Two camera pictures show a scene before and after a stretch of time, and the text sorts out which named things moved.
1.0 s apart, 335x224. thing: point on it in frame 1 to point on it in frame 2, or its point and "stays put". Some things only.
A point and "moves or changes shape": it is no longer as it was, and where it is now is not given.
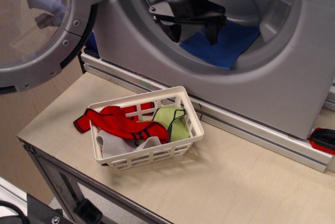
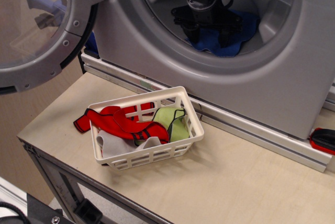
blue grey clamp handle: [56, 8] stays put
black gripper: [185, 5] to [202, 10]
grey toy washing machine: [280, 80] stays put
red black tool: [324, 139] stays put
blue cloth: [233, 36] moves or changes shape
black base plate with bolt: [38, 213] stays put
